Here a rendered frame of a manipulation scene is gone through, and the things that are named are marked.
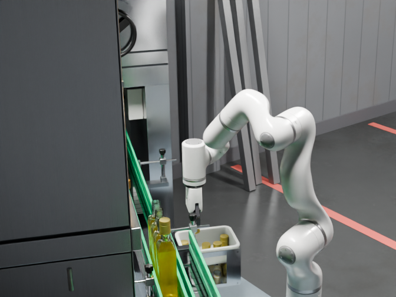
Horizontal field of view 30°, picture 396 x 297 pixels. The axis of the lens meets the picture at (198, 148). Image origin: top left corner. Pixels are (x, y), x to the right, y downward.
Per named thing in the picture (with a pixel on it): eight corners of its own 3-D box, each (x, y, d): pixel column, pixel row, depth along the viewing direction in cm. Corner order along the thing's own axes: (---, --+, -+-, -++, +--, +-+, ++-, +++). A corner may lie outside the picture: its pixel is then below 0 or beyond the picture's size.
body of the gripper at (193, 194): (181, 175, 273) (182, 203, 277) (186, 187, 263) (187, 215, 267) (201, 174, 274) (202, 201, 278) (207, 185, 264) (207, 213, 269)
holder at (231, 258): (161, 270, 291) (160, 236, 285) (229, 261, 296) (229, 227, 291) (170, 294, 276) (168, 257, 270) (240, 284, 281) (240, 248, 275)
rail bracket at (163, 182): (139, 196, 329) (137, 149, 321) (176, 192, 332) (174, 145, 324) (141, 201, 325) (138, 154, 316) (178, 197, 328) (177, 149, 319)
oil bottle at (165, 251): (157, 294, 238) (154, 236, 230) (174, 292, 239) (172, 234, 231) (161, 304, 233) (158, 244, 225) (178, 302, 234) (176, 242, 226)
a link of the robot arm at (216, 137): (246, 100, 256) (203, 147, 277) (215, 112, 245) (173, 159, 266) (261, 121, 254) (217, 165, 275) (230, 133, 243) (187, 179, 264)
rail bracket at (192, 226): (163, 246, 266) (161, 215, 262) (208, 241, 269) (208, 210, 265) (164, 250, 263) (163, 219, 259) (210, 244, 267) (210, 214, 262)
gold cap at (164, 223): (159, 230, 229) (158, 217, 227) (170, 229, 229) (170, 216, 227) (159, 235, 225) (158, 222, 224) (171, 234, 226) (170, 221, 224)
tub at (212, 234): (174, 250, 289) (173, 231, 286) (230, 243, 294) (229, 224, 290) (182, 273, 274) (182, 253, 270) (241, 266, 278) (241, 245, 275)
